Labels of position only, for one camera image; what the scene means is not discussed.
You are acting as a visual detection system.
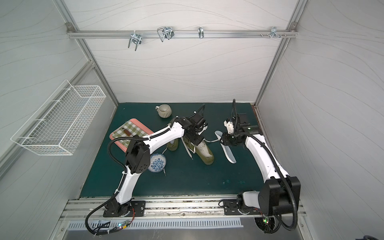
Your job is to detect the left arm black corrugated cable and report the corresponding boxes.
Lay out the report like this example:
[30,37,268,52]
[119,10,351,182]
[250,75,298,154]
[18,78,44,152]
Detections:
[84,125,172,235]

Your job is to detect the aluminium crossbar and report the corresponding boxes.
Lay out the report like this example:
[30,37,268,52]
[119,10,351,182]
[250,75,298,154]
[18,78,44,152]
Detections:
[67,29,299,40]

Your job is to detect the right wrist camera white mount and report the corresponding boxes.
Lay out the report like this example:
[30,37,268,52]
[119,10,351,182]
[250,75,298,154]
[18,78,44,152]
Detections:
[224,120,235,135]

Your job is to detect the striped ceramic cup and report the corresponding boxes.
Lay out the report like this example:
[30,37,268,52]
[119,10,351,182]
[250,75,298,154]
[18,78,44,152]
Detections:
[155,104,172,119]

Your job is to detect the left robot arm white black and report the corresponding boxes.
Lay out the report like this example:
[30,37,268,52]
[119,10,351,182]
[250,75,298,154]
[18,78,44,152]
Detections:
[103,113,208,217]

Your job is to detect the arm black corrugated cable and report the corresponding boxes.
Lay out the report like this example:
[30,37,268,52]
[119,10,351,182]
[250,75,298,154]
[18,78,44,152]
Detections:
[84,125,172,235]
[230,98,299,232]

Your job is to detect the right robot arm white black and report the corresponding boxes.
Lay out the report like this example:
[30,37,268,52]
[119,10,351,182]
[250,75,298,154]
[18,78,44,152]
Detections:
[215,114,301,217]

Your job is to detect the blue white patterned bowl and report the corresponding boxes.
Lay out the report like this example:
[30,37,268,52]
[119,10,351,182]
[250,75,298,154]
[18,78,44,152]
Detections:
[148,154,167,173]

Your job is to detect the metal clamp hook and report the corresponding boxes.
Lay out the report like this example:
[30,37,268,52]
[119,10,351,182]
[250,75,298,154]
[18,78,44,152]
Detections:
[198,27,204,39]
[128,32,142,51]
[260,27,286,39]
[157,27,175,42]

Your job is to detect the olive green shoe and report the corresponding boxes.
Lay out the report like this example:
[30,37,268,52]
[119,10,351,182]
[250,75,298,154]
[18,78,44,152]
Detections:
[162,139,179,154]
[182,129,215,166]

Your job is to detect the green table mat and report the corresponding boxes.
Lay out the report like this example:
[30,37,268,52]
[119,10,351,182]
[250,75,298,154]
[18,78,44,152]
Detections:
[81,103,264,198]

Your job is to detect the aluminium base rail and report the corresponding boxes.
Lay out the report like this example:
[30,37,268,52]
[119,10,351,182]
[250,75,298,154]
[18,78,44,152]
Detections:
[59,194,307,221]

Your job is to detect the pink tray checkered cloth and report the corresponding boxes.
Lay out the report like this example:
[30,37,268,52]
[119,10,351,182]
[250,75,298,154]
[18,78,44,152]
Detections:
[110,119,154,140]

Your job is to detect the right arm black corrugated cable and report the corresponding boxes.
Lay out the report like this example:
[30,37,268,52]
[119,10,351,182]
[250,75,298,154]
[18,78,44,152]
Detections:
[230,98,299,232]

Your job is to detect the white wire basket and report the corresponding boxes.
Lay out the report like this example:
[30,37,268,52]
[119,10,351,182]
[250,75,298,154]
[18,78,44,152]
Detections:
[11,80,106,156]

